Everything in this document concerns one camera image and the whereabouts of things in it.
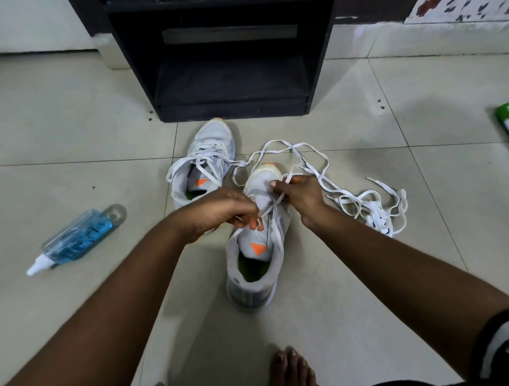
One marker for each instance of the person's left hand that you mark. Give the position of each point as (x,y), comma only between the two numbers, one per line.
(220,208)

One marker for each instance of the person's right hand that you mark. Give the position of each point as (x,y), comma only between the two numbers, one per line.
(304,197)

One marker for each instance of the grey sneaker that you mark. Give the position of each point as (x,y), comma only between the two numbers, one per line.
(254,294)
(210,133)

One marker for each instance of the person's left forearm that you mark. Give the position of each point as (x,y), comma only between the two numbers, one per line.
(103,310)

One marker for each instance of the person's right forearm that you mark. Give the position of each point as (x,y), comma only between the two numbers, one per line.
(409,286)

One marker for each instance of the person's right foot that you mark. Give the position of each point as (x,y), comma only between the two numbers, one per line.
(292,368)

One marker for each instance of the black open shelf box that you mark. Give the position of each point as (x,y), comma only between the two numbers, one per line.
(230,87)

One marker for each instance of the blue transparent bottle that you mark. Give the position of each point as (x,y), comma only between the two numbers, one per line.
(79,238)

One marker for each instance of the dark brown wooden cabinet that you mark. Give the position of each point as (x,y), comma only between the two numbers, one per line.
(370,10)

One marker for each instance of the green blue white bottle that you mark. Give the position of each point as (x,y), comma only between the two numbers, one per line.
(504,117)

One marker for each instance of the white floral patterned sheet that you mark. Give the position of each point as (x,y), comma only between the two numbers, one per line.
(457,10)

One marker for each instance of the zebra striped garment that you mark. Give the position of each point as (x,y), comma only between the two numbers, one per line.
(491,350)

